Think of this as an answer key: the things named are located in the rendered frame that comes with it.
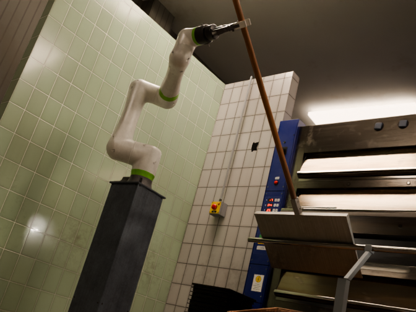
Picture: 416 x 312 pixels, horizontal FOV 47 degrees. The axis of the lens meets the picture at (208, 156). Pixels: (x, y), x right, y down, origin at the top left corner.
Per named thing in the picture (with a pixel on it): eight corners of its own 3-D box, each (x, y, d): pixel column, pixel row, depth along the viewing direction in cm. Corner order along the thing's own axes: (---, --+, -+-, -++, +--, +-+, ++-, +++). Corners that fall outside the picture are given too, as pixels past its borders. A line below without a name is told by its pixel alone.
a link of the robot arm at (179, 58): (164, 76, 273) (182, 83, 274) (157, 92, 268) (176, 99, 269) (174, 39, 240) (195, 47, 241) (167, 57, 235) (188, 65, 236)
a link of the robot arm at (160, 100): (151, 108, 284) (157, 91, 289) (172, 115, 286) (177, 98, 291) (155, 93, 268) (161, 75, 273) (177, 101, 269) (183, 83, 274)
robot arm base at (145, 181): (104, 183, 261) (108, 173, 263) (123, 194, 271) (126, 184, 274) (138, 184, 245) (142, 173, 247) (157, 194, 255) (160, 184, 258)
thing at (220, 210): (214, 216, 354) (217, 204, 358) (225, 217, 347) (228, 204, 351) (208, 213, 349) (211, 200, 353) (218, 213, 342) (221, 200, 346)
